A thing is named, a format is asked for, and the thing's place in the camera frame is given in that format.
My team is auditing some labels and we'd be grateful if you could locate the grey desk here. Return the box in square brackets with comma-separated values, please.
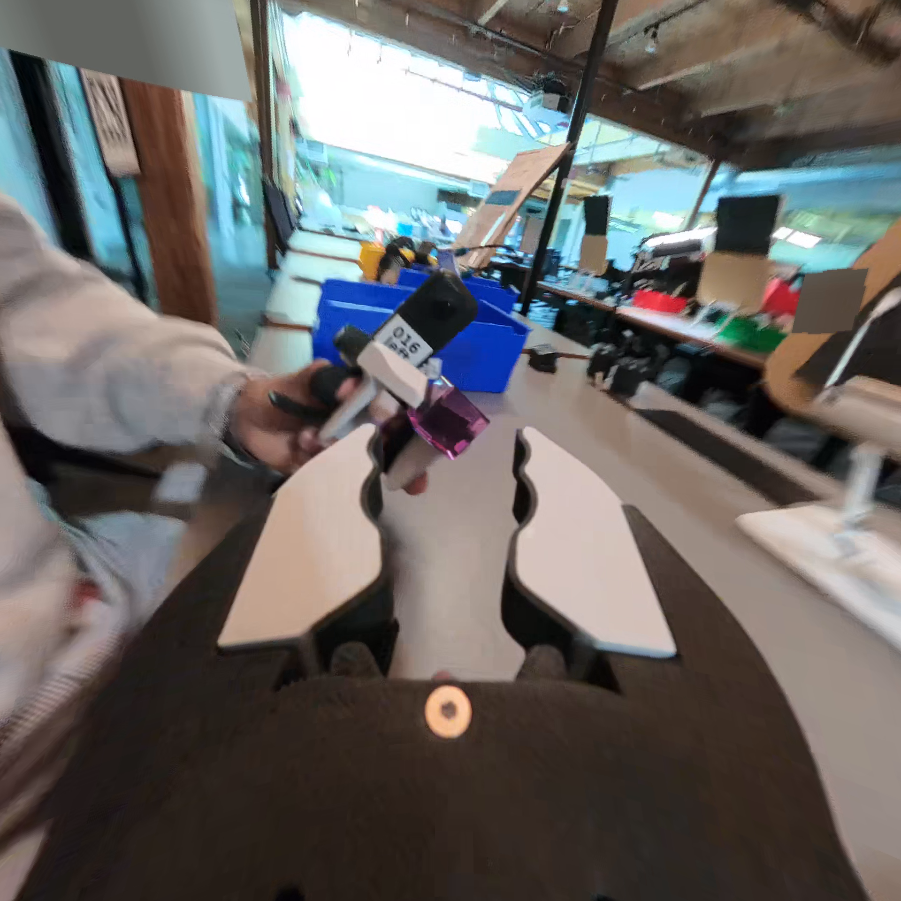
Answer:
[246, 320, 901, 901]

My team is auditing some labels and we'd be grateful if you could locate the plywood board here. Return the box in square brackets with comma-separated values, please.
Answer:
[450, 141, 574, 272]

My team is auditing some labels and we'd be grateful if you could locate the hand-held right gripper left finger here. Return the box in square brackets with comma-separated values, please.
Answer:
[217, 422, 394, 652]

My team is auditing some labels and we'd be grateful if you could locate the blue bin with marker label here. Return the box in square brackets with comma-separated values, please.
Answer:
[313, 280, 530, 394]

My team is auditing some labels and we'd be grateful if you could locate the person's grey sweatshirt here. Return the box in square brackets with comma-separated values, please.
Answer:
[0, 415, 205, 853]

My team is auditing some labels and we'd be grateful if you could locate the purple segmented bar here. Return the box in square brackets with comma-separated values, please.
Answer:
[407, 380, 491, 462]

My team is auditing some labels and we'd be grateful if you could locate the wooden post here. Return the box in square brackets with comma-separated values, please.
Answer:
[120, 79, 221, 326]

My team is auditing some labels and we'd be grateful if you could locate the blue plastic bin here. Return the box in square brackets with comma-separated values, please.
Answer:
[397, 266, 522, 314]

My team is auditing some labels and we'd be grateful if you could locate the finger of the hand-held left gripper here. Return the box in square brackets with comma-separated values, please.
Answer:
[380, 415, 432, 492]
[356, 342, 432, 411]

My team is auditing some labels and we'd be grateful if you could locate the yellow container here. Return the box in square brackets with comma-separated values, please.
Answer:
[358, 237, 441, 284]

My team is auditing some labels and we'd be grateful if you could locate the black pole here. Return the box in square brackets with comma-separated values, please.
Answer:
[517, 0, 620, 318]

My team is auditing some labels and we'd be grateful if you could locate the person's left hand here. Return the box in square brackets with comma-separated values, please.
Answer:
[232, 360, 430, 496]

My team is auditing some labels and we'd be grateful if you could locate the person's left forearm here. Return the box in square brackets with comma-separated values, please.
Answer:
[0, 193, 251, 458]

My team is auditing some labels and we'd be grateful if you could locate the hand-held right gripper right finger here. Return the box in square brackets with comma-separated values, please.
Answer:
[503, 426, 678, 659]

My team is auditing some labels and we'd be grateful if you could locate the black board on stand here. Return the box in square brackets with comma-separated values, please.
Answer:
[735, 218, 901, 650]

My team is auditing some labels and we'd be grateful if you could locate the framed marker sign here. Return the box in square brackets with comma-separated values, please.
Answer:
[81, 70, 142, 177]

